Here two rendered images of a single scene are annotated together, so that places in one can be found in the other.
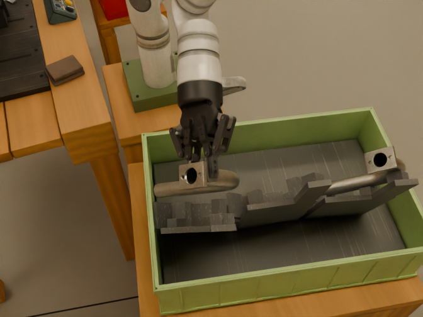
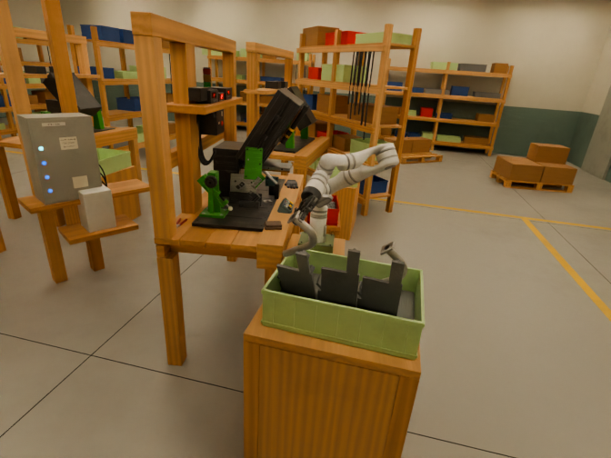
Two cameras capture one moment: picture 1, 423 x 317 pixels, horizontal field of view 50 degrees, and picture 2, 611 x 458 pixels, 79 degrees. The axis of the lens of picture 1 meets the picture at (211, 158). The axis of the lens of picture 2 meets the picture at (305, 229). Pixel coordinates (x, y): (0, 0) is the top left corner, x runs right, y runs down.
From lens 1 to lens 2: 91 cm
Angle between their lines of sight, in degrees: 35
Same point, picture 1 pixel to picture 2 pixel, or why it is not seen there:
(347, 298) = (367, 354)
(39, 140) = (245, 244)
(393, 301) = (396, 365)
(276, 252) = not seen: hidden behind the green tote
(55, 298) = (209, 375)
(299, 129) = (377, 272)
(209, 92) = (313, 191)
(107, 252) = not seen: hidden behind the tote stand
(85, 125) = (270, 243)
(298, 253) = not seen: hidden behind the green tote
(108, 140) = (278, 258)
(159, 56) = (318, 223)
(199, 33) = (318, 174)
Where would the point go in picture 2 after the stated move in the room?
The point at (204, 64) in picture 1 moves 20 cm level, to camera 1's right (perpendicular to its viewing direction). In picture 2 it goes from (315, 182) to (365, 191)
